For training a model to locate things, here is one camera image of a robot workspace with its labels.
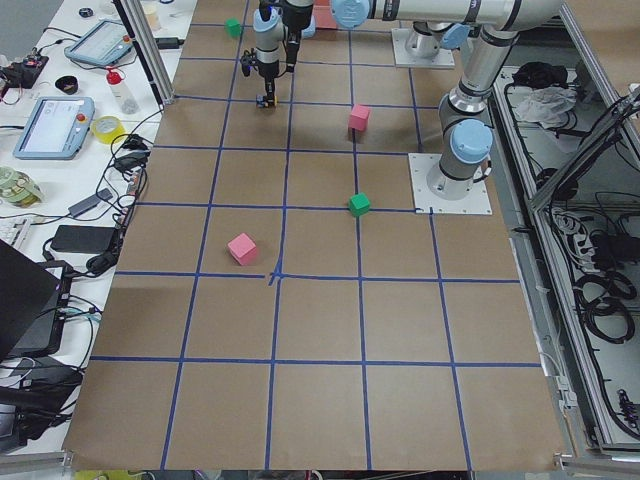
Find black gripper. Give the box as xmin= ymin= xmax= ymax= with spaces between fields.
xmin=262 ymin=62 xmax=278 ymax=98
xmin=284 ymin=19 xmax=301 ymax=73

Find yellow push button switch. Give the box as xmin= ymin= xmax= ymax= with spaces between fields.
xmin=256 ymin=94 xmax=278 ymax=109

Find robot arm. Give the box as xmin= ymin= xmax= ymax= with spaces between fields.
xmin=329 ymin=0 xmax=562 ymax=123
xmin=242 ymin=1 xmax=315 ymax=108

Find pink plastic bin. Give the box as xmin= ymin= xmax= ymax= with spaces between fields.
xmin=313 ymin=0 xmax=353 ymax=29

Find green cube far corner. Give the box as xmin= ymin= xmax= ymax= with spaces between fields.
xmin=224 ymin=18 xmax=243 ymax=38

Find pink cube far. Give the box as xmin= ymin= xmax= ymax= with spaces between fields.
xmin=348 ymin=104 xmax=371 ymax=132

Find pink cube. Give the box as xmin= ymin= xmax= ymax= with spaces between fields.
xmin=227 ymin=233 xmax=259 ymax=266
xmin=348 ymin=104 xmax=371 ymax=132

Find red capped squeeze bottle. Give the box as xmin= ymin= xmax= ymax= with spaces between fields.
xmin=106 ymin=67 xmax=139 ymax=115

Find green cube centre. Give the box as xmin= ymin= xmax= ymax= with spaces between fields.
xmin=348 ymin=192 xmax=371 ymax=218

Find upper teach pendant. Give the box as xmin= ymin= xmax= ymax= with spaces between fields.
xmin=64 ymin=20 xmax=133 ymax=67

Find teach pendant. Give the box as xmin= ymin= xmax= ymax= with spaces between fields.
xmin=13 ymin=97 xmax=95 ymax=160
xmin=64 ymin=20 xmax=133 ymax=67

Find yellow tape roll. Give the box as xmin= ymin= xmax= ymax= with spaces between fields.
xmin=90 ymin=116 xmax=126 ymax=145

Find pink cube near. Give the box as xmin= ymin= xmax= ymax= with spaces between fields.
xmin=227 ymin=233 xmax=259 ymax=266

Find black bowl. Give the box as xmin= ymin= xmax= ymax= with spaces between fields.
xmin=55 ymin=75 xmax=79 ymax=95

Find lower teach pendant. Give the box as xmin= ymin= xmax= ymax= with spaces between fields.
xmin=13 ymin=97 xmax=95 ymax=160

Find white cloth rag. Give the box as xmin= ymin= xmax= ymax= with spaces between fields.
xmin=514 ymin=86 xmax=577 ymax=129

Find black power adapter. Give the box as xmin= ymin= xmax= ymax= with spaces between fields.
xmin=51 ymin=225 xmax=116 ymax=254

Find black laptop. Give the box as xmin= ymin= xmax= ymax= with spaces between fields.
xmin=1 ymin=243 xmax=71 ymax=360

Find aluminium frame post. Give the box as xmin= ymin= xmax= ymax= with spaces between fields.
xmin=112 ymin=0 xmax=175 ymax=107

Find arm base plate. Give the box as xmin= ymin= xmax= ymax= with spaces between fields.
xmin=408 ymin=153 xmax=492 ymax=215
xmin=391 ymin=28 xmax=455 ymax=70

